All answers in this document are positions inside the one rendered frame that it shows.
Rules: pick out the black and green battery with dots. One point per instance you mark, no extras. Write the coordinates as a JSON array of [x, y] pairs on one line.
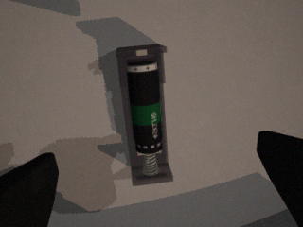
[[144, 92]]

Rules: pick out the dark grey battery holder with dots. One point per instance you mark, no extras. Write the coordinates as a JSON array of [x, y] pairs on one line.
[[146, 169]]

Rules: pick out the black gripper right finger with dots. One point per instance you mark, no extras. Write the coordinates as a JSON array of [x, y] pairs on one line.
[[282, 157]]

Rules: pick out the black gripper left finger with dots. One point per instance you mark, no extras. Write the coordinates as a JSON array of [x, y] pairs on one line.
[[27, 192]]

